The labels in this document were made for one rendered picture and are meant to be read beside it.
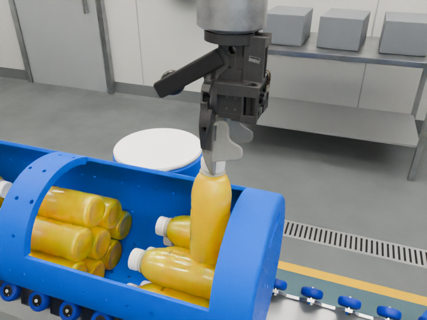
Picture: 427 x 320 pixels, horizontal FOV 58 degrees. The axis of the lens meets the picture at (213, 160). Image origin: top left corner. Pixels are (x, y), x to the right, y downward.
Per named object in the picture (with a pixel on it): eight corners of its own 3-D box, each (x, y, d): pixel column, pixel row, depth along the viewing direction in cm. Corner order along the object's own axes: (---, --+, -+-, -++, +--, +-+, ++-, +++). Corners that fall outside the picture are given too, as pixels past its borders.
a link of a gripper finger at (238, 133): (249, 167, 62) (250, 118, 56) (214, 160, 64) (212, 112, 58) (254, 155, 64) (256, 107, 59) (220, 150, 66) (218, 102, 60)
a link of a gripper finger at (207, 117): (207, 153, 54) (211, 91, 51) (197, 152, 55) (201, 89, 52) (218, 145, 58) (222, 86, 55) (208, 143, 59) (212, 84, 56)
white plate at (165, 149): (98, 142, 124) (99, 145, 125) (139, 180, 105) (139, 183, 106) (172, 120, 139) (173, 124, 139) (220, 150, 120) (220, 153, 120)
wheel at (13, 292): (11, 276, 81) (19, 275, 83) (-5, 285, 82) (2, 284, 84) (18, 296, 80) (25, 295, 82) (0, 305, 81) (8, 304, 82)
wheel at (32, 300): (41, 285, 79) (47, 284, 81) (23, 294, 80) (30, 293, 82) (47, 306, 78) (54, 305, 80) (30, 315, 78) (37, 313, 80)
